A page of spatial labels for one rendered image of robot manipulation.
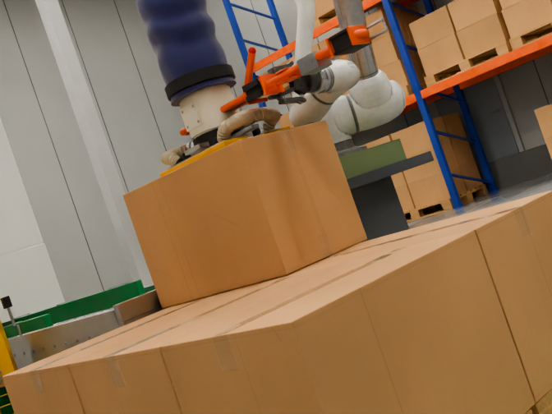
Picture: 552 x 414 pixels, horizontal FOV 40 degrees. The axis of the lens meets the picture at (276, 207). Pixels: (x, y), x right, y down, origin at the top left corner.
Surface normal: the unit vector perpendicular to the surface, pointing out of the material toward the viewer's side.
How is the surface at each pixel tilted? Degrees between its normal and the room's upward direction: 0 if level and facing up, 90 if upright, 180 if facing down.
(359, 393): 90
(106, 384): 90
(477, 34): 90
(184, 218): 90
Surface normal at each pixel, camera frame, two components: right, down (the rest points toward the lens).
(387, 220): 0.40, -0.14
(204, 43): 0.37, -0.44
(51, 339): -0.68, 0.23
